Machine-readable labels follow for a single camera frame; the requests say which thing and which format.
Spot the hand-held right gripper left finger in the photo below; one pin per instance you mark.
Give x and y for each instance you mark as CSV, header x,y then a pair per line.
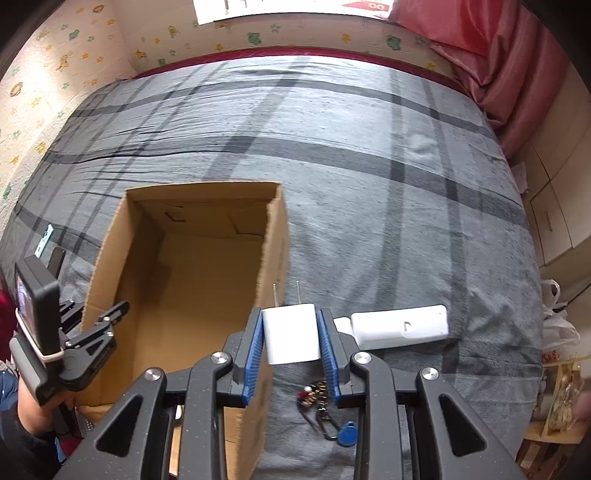
x,y
254,360

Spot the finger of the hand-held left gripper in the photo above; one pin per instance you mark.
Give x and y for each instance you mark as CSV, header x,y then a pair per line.
x,y
99,323
94,360

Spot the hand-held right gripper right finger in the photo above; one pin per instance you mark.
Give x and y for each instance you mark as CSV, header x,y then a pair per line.
x,y
328,364

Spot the key bunch with gold charm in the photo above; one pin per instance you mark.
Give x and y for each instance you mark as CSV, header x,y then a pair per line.
x,y
316,397

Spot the white charger plug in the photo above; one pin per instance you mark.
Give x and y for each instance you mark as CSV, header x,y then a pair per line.
x,y
291,332

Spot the blue key fob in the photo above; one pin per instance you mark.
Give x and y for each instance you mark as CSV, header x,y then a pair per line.
x,y
346,434

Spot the white remote control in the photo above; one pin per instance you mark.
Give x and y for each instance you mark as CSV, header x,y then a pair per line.
x,y
397,325

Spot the cardboard box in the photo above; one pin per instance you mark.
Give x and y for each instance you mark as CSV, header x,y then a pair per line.
x,y
194,277

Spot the person's left forearm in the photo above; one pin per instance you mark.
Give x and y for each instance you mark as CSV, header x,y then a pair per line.
x,y
27,415

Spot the dark smartphone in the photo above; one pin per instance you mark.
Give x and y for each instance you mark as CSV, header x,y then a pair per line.
x,y
56,261

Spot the teal smartphone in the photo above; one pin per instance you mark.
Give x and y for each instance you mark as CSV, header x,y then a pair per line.
x,y
45,240

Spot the grey plaid bedsheet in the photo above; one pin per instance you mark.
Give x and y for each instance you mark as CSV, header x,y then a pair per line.
x,y
369,184

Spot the white plastic bag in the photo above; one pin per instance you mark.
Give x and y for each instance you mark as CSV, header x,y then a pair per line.
x,y
558,332

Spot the beige cabinet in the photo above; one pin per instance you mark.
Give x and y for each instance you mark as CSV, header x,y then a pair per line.
x,y
554,207

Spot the maroon mattress edge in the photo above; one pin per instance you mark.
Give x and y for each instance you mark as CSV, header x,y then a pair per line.
x,y
231,54

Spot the pink curtain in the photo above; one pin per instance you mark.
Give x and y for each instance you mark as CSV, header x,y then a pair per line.
x,y
498,69

